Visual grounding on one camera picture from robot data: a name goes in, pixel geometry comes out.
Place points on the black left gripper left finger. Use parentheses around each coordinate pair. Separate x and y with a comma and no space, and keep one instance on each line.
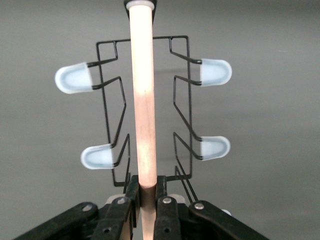
(117,215)

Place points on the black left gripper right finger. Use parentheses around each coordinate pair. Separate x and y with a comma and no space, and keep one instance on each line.
(170,217)

